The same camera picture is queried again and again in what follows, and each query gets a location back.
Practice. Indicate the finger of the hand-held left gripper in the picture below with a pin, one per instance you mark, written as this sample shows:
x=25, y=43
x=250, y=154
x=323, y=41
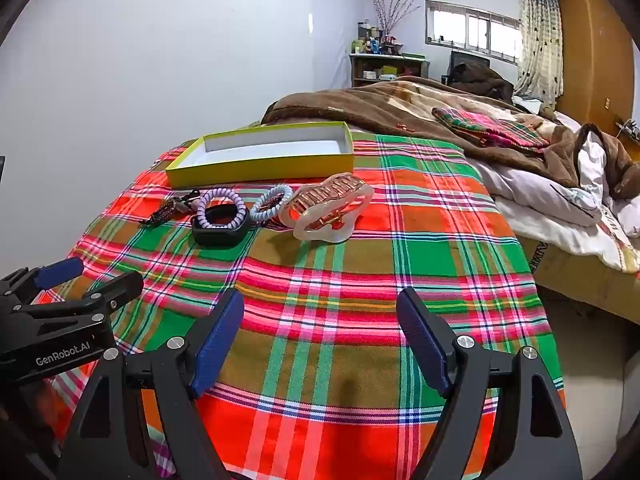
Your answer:
x=60, y=271
x=110, y=292

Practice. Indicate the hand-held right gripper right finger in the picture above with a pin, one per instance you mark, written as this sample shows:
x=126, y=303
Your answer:
x=425, y=347

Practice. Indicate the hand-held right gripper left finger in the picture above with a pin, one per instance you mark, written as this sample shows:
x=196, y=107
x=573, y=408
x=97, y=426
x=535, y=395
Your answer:
x=215, y=345

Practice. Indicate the large translucent hair claw clip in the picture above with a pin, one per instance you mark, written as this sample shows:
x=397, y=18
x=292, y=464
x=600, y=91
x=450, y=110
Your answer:
x=325, y=195

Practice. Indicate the yellow-green cardboard box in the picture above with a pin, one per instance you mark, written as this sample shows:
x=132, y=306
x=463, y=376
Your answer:
x=260, y=166

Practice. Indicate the plaid bedsheet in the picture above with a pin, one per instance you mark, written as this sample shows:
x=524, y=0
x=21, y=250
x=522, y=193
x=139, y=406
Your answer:
x=325, y=275

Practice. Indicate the white quilt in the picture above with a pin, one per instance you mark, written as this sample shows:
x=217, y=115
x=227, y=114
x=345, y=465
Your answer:
x=540, y=195

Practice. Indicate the folded plaid cloth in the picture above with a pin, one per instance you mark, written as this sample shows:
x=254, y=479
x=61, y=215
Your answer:
x=490, y=127

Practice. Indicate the brown fleece blanket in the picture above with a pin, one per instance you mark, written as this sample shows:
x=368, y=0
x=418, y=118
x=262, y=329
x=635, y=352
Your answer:
x=380, y=105

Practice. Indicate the dark clothing pile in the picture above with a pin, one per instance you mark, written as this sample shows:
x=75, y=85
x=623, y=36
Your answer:
x=480, y=80

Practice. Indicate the wooden shelf unit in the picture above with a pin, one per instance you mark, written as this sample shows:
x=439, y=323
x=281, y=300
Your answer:
x=385, y=67

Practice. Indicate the black monitor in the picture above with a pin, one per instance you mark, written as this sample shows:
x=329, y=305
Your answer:
x=467, y=57

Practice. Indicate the bottles on shelf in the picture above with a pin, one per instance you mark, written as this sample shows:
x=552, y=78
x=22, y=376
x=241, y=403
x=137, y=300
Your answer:
x=372, y=40

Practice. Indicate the window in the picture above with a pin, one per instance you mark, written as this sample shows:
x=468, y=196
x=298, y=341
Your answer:
x=470, y=30

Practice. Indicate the patterned curtain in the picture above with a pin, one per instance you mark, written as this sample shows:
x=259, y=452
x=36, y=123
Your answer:
x=540, y=35

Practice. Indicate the dried branch decoration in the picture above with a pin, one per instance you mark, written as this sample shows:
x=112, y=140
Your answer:
x=395, y=15

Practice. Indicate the wooden wardrobe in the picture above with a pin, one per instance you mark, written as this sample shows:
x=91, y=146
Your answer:
x=595, y=50

